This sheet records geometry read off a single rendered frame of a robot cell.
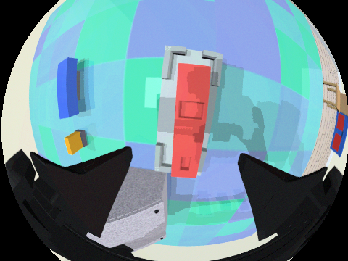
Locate blue bar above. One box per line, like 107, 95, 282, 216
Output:
57, 57, 79, 119

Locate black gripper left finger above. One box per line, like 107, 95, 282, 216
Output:
30, 146, 133, 238

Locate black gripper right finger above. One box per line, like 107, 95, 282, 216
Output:
238, 153, 328, 241

